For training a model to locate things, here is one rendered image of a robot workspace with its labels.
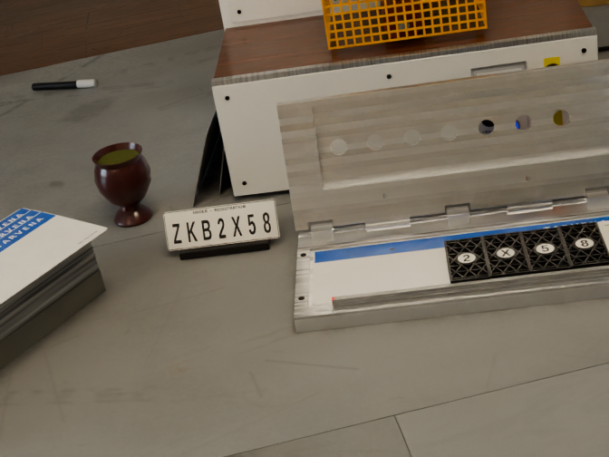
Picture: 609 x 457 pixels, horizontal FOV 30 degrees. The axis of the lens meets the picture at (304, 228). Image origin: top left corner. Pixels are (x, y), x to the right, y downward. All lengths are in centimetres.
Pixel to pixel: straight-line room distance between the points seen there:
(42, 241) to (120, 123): 62
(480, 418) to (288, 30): 79
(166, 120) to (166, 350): 73
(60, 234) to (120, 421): 30
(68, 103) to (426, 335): 109
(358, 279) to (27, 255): 42
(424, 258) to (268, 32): 52
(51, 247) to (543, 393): 65
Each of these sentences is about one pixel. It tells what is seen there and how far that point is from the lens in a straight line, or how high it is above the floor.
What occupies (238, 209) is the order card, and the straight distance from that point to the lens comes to 159.
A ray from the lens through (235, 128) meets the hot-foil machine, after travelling 168.
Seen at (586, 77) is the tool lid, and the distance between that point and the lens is 153.
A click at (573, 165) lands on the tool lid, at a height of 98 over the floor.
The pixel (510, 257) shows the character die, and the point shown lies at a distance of 144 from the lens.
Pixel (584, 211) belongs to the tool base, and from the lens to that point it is 155.
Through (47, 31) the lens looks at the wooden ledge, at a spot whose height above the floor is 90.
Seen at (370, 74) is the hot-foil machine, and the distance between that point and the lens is 164.
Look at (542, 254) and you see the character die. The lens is 144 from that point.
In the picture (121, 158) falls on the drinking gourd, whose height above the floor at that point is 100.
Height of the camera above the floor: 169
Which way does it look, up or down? 29 degrees down
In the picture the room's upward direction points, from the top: 10 degrees counter-clockwise
